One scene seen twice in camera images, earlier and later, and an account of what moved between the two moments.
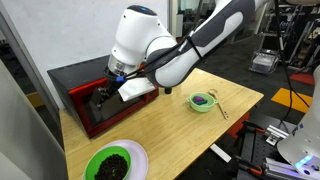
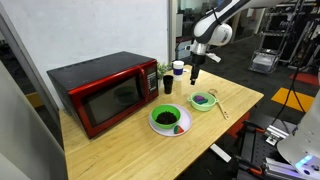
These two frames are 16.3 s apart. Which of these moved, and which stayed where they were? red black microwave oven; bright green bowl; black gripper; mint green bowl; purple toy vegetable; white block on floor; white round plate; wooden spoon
Moved: bright green bowl; white round plate; black gripper
Stayed: red black microwave oven; wooden spoon; purple toy vegetable; white block on floor; mint green bowl
